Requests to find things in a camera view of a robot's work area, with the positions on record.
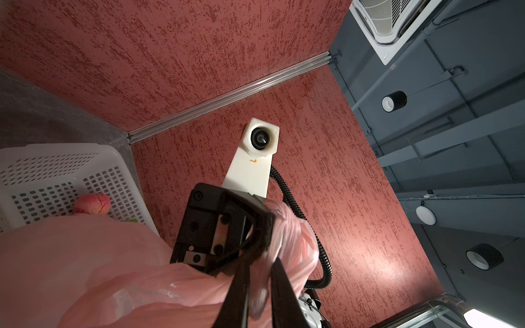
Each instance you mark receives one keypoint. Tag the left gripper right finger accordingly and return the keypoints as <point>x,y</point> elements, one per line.
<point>286,312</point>

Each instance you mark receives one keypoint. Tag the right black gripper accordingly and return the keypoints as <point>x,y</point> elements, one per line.
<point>219,226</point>

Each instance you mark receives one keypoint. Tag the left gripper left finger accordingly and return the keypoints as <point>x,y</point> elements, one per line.
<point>234,310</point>

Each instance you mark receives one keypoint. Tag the pink plastic bag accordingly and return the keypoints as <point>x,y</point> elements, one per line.
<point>91,271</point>

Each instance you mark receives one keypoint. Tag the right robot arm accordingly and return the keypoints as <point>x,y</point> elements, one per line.
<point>255,258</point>

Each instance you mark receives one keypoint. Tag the white round ceiling light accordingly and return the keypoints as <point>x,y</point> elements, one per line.
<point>426,215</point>

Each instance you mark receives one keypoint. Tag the black ceiling spotlight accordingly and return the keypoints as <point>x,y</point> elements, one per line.
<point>484,256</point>
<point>394,101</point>

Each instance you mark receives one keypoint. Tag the white plastic basket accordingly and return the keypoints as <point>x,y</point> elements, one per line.
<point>39,181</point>

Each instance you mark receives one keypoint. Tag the white ceiling air conditioner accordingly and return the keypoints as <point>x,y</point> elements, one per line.
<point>389,24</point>

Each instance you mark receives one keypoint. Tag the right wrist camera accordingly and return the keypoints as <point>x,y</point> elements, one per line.
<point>250,168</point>

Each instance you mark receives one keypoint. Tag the right aluminium corner post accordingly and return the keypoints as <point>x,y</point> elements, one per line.
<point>229,98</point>

